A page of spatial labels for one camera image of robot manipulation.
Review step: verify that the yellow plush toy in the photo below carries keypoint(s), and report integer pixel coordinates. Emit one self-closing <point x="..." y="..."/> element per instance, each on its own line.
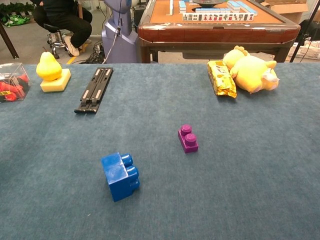
<point x="250" y="72"/>

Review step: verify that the cardboard box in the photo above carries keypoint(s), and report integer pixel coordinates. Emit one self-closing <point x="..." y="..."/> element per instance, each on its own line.
<point x="287" y="10"/>

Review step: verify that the chrome stool with black seat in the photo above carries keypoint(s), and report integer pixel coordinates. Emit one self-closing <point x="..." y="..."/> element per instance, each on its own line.
<point x="56" y="40"/>

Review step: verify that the yellow snack packet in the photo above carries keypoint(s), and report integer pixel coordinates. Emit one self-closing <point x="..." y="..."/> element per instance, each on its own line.
<point x="222" y="80"/>

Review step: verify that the black dish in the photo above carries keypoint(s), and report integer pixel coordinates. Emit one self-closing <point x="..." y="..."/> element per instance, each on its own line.
<point x="208" y="2"/>

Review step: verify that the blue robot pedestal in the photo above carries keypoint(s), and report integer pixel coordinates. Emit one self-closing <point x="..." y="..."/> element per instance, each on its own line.
<point x="120" y="42"/>

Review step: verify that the clear box with red parts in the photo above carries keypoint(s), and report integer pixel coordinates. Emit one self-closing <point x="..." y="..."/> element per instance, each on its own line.
<point x="12" y="87"/>

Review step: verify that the standing mahjong tile row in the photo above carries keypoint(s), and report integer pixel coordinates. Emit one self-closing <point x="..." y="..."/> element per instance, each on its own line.
<point x="217" y="17"/>

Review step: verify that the blue backed mahjong tile stack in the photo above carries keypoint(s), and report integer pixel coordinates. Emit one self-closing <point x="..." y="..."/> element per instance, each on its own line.
<point x="240" y="7"/>

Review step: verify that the yellow sponge block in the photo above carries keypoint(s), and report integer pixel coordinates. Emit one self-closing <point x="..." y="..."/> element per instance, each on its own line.
<point x="63" y="80"/>

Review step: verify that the seated person in black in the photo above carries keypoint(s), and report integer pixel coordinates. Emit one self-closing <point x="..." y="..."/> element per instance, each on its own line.
<point x="62" y="20"/>

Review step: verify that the brown mahjong table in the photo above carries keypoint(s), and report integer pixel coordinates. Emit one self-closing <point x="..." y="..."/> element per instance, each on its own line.
<point x="212" y="32"/>

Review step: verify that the yellow pear toy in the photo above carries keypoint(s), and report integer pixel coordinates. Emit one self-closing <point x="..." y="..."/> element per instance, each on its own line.
<point x="48" y="67"/>

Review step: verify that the dark slanted table leg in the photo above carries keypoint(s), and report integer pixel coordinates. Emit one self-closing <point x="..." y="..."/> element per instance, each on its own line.
<point x="10" y="45"/>

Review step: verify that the green plastic plants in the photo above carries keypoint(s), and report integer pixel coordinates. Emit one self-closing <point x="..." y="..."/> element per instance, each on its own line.
<point x="15" y="20"/>

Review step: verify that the black folding stand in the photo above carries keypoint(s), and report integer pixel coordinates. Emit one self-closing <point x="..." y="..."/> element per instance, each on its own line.
<point x="96" y="90"/>

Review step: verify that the blue building block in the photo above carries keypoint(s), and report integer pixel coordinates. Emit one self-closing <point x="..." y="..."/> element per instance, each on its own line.
<point x="117" y="177"/>

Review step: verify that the black tripod stand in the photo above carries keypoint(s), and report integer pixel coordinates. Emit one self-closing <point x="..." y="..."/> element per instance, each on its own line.
<point x="297" y="47"/>

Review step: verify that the white plastic basket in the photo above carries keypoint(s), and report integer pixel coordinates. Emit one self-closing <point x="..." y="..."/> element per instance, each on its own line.
<point x="310" y="51"/>

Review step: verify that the purple building block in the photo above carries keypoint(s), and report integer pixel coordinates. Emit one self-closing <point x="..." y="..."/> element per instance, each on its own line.
<point x="188" y="143"/>

